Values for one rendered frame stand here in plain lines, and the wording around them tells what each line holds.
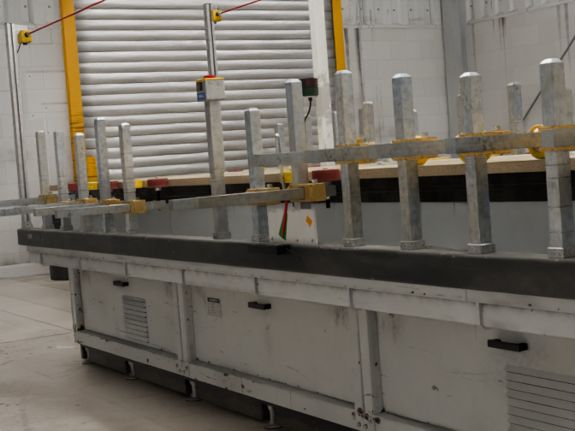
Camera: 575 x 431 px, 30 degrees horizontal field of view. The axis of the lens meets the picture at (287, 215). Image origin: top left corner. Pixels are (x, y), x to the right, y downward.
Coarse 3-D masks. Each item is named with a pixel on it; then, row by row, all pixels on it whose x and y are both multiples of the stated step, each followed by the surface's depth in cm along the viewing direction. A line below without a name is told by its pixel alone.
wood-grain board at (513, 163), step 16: (432, 160) 387; (448, 160) 351; (496, 160) 277; (512, 160) 259; (528, 160) 247; (544, 160) 242; (176, 176) 507; (192, 176) 451; (208, 176) 403; (224, 176) 375; (240, 176) 365; (272, 176) 347; (368, 176) 301; (384, 176) 295
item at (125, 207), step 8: (80, 208) 396; (88, 208) 398; (96, 208) 400; (104, 208) 401; (112, 208) 403; (120, 208) 404; (128, 208) 406; (152, 208) 411; (160, 208) 413; (56, 216) 392; (64, 216) 393; (72, 216) 395
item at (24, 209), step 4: (44, 204) 441; (48, 204) 442; (52, 204) 442; (56, 204) 443; (60, 204) 444; (64, 204) 445; (68, 204) 446; (72, 204) 447; (16, 208) 435; (20, 208) 435; (24, 208) 436; (28, 208) 437; (32, 208) 438; (36, 208) 439; (16, 212) 435; (20, 212) 435; (24, 212) 436; (28, 212) 437; (32, 212) 438
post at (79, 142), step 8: (80, 136) 452; (80, 144) 453; (80, 152) 453; (80, 160) 453; (80, 168) 453; (80, 176) 453; (80, 184) 453; (80, 192) 453; (88, 192) 454; (80, 216) 455; (88, 216) 454; (80, 224) 456; (88, 224) 454
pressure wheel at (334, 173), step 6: (324, 168) 304; (330, 168) 307; (336, 168) 302; (312, 174) 303; (318, 174) 301; (324, 174) 301; (330, 174) 301; (336, 174) 302; (318, 180) 302; (324, 180) 301; (330, 180) 301; (336, 180) 302
